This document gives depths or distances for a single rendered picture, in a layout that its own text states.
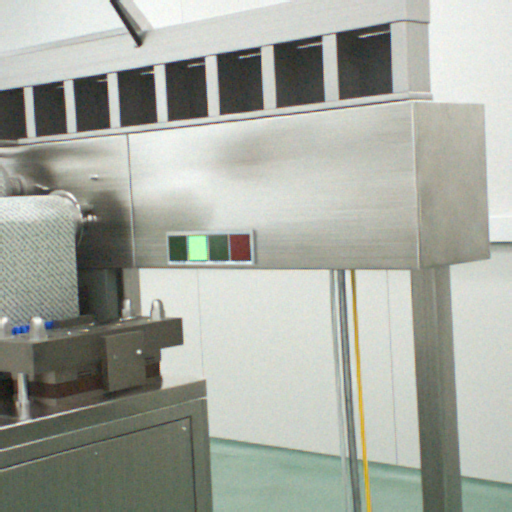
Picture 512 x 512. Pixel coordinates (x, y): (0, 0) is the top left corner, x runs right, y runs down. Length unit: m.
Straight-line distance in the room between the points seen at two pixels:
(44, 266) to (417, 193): 0.86
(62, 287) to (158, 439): 0.40
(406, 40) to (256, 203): 0.45
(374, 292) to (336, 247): 2.83
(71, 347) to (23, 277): 0.24
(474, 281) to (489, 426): 0.60
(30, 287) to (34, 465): 0.44
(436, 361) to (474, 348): 2.50
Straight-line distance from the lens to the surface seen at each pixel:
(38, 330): 2.14
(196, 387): 2.32
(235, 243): 2.18
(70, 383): 2.19
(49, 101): 2.71
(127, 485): 2.22
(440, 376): 2.12
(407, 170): 1.92
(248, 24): 2.17
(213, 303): 5.50
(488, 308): 4.56
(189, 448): 2.33
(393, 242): 1.95
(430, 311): 2.11
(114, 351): 2.21
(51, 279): 2.38
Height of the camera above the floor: 1.29
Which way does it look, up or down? 3 degrees down
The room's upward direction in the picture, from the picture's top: 3 degrees counter-clockwise
